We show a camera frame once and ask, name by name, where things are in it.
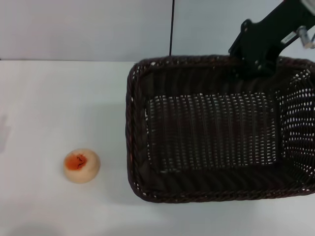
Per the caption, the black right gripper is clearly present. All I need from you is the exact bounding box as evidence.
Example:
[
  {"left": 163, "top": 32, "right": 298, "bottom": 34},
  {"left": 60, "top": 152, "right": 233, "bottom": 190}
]
[{"left": 228, "top": 0, "right": 315, "bottom": 80}]

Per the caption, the dark brown woven basket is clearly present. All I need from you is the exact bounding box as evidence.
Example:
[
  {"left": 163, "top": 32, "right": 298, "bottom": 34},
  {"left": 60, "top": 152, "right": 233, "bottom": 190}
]
[{"left": 125, "top": 55, "right": 315, "bottom": 204}]

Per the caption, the cream bun with orange centre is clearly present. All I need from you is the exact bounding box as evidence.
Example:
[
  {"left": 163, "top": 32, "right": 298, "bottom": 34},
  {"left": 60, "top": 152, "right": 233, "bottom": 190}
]
[{"left": 63, "top": 147, "right": 101, "bottom": 184}]

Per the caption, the silver cable connector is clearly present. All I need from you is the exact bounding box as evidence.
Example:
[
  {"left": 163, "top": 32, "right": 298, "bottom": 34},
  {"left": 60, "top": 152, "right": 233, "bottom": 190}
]
[{"left": 296, "top": 26, "right": 315, "bottom": 49}]

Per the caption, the black vertical wall strip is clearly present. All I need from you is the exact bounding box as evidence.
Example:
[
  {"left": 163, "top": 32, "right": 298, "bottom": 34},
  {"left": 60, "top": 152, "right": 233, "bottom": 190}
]
[{"left": 168, "top": 0, "right": 176, "bottom": 57}]

